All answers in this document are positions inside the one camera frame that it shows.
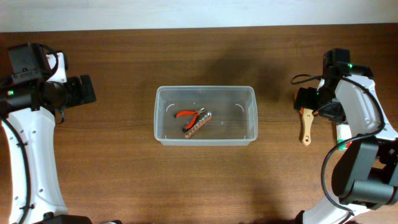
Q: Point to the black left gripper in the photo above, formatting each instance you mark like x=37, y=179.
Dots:
x=81, y=94

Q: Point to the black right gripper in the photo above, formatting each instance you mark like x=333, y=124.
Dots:
x=306, y=94

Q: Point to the red scraper wooden handle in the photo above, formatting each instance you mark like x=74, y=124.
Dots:
x=307, y=120

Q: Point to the clear pack of coloured markers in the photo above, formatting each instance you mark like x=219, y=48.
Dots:
x=343, y=133

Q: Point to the clear plastic container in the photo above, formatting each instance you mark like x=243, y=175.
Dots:
x=234, y=115

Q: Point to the orange socket bit rail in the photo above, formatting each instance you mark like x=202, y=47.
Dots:
x=202, y=121

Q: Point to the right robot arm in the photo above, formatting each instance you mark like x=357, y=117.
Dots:
x=358, y=174

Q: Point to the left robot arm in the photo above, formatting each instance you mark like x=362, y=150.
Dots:
x=37, y=89

